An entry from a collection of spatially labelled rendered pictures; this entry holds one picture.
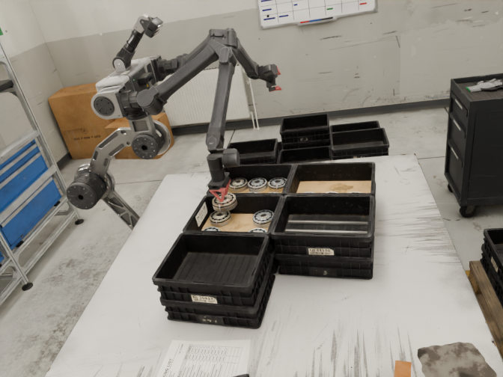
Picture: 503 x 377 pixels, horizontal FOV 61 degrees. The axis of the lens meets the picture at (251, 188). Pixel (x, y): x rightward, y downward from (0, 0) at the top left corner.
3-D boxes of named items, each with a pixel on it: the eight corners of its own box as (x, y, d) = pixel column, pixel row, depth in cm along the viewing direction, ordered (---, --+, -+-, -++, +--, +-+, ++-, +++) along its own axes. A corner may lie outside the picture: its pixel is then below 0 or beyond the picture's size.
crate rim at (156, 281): (151, 285, 162) (149, 280, 161) (182, 235, 186) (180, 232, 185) (251, 292, 150) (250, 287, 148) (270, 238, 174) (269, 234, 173)
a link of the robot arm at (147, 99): (222, 43, 188) (215, 31, 178) (239, 64, 184) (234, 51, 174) (143, 106, 189) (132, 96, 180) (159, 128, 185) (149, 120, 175)
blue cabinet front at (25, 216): (10, 250, 309) (-29, 185, 281) (60, 197, 370) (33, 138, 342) (13, 250, 309) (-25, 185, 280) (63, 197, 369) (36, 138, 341)
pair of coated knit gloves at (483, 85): (469, 93, 276) (470, 89, 274) (461, 84, 291) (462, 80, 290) (512, 89, 271) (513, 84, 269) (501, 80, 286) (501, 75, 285)
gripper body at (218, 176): (230, 176, 178) (227, 160, 175) (222, 188, 170) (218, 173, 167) (215, 176, 180) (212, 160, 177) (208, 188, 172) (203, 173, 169)
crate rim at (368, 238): (270, 238, 174) (269, 234, 173) (284, 198, 198) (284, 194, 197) (371, 242, 161) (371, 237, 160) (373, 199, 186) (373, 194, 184)
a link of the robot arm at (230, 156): (213, 143, 177) (207, 137, 169) (240, 141, 175) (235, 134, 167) (213, 171, 174) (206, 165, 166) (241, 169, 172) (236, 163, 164)
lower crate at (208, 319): (165, 322, 172) (157, 301, 166) (193, 271, 196) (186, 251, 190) (260, 332, 160) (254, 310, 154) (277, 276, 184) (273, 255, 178)
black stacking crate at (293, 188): (287, 215, 203) (284, 195, 197) (298, 182, 227) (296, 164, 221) (373, 216, 191) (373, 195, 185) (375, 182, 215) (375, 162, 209)
